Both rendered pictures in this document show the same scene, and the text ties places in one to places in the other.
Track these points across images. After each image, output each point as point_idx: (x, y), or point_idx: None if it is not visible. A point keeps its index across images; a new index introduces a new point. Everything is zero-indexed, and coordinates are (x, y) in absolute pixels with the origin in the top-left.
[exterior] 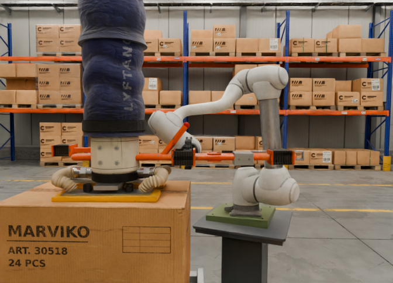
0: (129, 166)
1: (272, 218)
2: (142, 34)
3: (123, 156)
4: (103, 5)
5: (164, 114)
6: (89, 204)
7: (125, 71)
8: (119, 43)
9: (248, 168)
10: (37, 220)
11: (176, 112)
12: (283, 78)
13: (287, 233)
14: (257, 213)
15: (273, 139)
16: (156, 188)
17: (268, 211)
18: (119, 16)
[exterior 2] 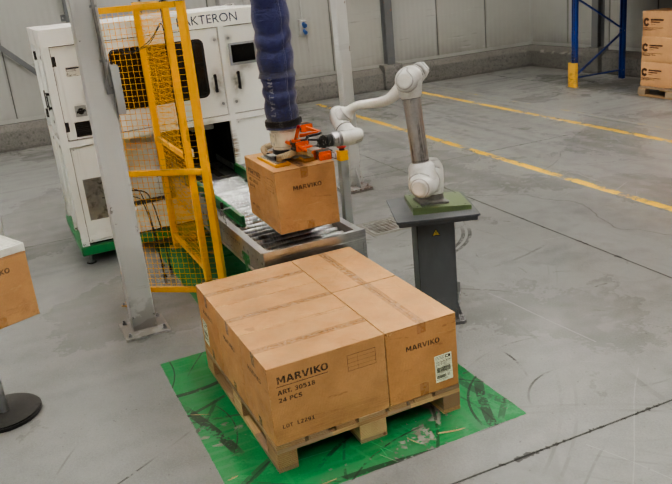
0: (280, 146)
1: (443, 212)
2: (280, 71)
3: (277, 141)
4: (257, 62)
5: (335, 109)
6: (259, 163)
7: (270, 95)
8: (265, 81)
9: None
10: (251, 166)
11: (346, 107)
12: (401, 83)
13: (417, 222)
14: (421, 202)
15: (409, 136)
16: (302, 161)
17: (446, 205)
18: (262, 67)
